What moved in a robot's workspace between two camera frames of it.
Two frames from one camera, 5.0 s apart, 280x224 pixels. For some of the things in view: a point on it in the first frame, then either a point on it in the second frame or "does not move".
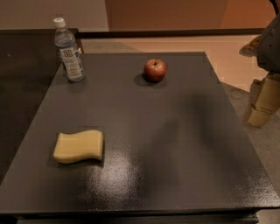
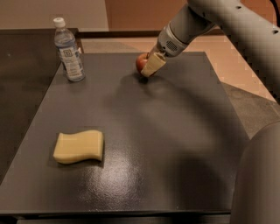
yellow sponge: (72, 147) does not move
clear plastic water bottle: (66, 42) does not move
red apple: (155, 70) → (141, 61)
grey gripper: (270, 48) → (168, 42)
